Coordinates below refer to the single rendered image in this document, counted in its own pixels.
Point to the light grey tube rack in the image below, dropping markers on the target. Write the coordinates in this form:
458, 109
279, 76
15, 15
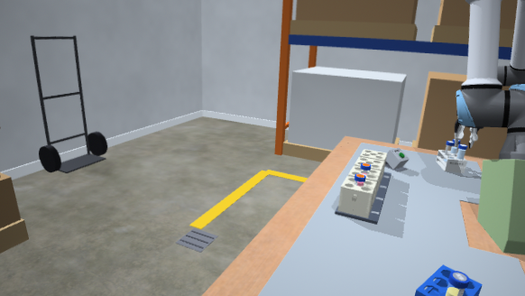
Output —
452, 165

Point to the grey flat mat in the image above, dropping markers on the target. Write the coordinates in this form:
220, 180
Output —
420, 228

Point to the blue tube rack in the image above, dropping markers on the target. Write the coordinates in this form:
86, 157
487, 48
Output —
439, 286

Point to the grey sloped desk with green button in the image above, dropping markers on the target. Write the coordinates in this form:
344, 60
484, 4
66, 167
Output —
396, 158

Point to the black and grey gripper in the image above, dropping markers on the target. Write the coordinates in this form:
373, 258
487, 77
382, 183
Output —
459, 133

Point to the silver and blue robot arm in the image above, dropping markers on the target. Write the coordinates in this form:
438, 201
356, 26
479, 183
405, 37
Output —
481, 100

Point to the white bucket adapter with holes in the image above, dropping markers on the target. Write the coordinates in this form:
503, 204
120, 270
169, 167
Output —
356, 200
376, 165
375, 155
373, 174

